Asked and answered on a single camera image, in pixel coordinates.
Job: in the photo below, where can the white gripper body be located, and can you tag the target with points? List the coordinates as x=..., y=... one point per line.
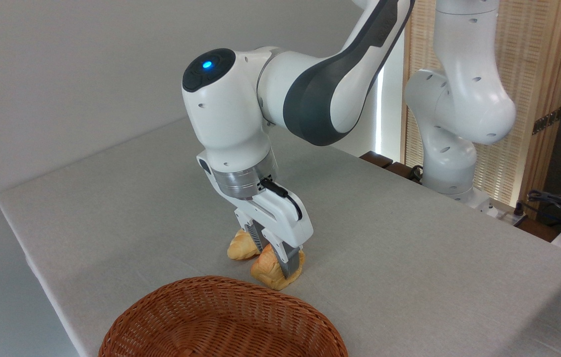
x=282, y=218

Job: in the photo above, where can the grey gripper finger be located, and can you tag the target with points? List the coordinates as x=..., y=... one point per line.
x=286, y=259
x=257, y=237

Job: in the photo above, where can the small golden bread piece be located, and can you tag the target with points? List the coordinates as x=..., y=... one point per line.
x=268, y=270

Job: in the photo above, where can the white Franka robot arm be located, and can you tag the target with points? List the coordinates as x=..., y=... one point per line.
x=310, y=94

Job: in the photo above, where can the long golden bread loaf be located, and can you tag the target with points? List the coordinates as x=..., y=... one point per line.
x=241, y=247

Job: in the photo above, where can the brown wicker basket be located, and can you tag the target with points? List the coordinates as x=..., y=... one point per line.
x=220, y=322

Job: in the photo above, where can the dark brown wooden bench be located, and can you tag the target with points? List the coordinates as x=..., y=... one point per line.
x=384, y=162

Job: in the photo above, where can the grey tablecloth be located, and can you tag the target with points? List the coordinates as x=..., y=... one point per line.
x=409, y=258

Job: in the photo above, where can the metal screen hinge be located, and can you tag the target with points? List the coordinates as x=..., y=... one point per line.
x=548, y=120

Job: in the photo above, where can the wooden slatted folding screen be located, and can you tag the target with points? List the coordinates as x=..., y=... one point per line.
x=528, y=49

